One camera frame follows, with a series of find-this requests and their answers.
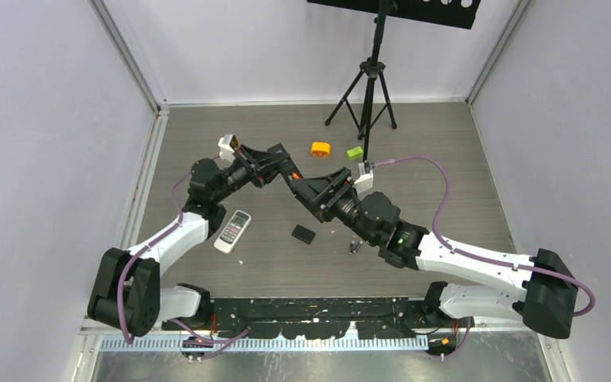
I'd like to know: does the black battery cover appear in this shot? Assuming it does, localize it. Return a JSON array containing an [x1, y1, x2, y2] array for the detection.
[[291, 224, 316, 244]]

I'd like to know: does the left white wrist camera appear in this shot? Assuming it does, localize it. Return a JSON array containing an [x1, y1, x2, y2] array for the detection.
[[217, 134, 239, 163]]

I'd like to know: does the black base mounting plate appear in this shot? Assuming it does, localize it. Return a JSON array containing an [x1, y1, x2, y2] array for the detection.
[[178, 297, 468, 340]]

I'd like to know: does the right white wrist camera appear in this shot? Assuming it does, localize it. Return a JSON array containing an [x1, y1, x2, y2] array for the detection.
[[353, 161, 374, 193]]

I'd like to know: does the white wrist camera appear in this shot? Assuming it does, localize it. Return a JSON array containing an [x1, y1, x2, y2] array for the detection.
[[353, 161, 374, 193], [217, 134, 239, 163]]

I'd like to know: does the black tripod stand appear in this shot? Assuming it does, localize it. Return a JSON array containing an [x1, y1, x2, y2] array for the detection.
[[324, 1, 397, 167]]

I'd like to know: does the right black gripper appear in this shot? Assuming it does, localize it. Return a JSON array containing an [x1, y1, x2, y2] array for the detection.
[[290, 167, 378, 246]]

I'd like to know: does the aluminium frame rail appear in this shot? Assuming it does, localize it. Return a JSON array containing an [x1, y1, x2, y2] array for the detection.
[[80, 326, 559, 353]]

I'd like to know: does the orange yellow plastic object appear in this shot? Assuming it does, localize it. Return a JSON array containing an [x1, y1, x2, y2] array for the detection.
[[310, 142, 332, 158]]

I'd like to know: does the green block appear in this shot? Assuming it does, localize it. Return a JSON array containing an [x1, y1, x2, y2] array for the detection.
[[346, 146, 364, 161]]

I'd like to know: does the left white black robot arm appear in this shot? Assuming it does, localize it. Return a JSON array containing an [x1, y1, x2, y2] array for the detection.
[[87, 144, 290, 342]]

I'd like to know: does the black perforated panel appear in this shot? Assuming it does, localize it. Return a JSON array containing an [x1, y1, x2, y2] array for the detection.
[[307, 0, 481, 29]]

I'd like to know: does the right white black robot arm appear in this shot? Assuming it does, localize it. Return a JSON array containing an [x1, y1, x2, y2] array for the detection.
[[284, 168, 578, 339]]

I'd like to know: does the white remote control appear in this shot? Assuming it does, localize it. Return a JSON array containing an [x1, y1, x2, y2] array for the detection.
[[213, 210, 252, 254]]

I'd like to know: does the dark battery right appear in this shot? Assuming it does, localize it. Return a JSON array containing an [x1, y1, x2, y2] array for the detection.
[[352, 241, 364, 253]]

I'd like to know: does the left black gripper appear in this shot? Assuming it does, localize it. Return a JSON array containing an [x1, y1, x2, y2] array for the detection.
[[213, 146, 290, 204]]

